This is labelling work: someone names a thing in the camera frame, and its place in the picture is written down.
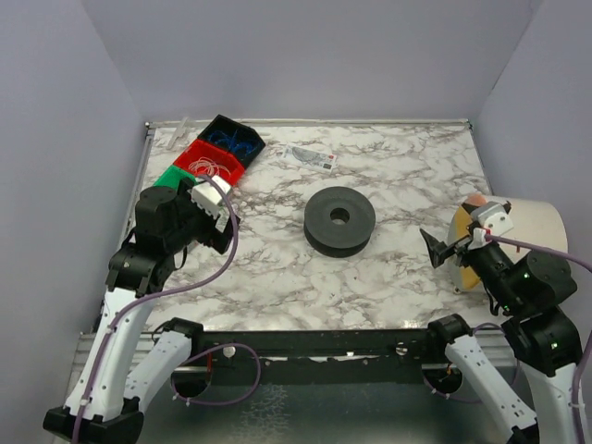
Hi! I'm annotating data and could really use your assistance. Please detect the blue cable bundle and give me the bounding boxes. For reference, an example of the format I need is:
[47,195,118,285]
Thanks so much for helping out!
[206,129,260,156]

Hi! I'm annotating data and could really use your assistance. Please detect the black cable spool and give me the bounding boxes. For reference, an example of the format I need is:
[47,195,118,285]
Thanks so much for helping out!
[303,186,376,258]

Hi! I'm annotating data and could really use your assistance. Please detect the white cable bundle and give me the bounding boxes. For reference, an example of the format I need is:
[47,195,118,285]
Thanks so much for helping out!
[190,156,232,179]

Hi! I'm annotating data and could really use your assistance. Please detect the clear plastic piece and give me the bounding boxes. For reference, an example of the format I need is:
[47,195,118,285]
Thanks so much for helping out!
[167,117,190,151]

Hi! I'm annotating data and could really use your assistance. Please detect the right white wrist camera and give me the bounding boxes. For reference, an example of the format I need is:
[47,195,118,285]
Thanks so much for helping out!
[468,202,514,250]

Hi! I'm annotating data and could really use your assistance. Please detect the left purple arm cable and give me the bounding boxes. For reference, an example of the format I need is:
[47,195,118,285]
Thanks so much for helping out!
[73,174,262,444]

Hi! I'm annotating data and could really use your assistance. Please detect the green storage bin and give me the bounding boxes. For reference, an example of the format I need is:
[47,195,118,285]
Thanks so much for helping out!
[154,165,196,191]

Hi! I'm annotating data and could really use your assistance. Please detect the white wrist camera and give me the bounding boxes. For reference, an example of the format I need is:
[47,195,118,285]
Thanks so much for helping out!
[468,202,514,250]
[190,177,224,218]

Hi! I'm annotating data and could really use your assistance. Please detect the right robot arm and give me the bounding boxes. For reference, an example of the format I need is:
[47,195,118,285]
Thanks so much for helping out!
[421,231,591,443]

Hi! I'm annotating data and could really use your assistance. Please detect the red storage bin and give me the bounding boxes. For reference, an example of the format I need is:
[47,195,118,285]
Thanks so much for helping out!
[173,139,245,186]

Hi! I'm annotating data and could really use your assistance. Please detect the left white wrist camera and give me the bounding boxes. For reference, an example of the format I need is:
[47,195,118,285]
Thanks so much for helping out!
[190,177,224,218]

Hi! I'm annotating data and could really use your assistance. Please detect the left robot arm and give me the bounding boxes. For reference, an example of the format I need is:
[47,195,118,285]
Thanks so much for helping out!
[43,175,445,443]

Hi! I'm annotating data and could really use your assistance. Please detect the flat printed packet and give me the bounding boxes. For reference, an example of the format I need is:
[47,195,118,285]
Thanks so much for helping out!
[279,146,337,174]

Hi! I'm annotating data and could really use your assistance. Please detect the white cylindrical container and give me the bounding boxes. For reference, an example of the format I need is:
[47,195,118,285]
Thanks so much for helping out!
[446,194,568,293]

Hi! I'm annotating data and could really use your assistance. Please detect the black storage bin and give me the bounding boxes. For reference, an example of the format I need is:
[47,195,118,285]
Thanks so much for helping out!
[197,115,265,169]

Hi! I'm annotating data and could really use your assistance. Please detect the aluminium table edge rail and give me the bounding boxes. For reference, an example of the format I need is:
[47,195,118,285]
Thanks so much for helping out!
[144,118,472,130]

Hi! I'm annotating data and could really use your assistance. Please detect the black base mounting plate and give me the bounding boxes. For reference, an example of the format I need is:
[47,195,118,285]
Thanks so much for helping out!
[157,314,472,386]

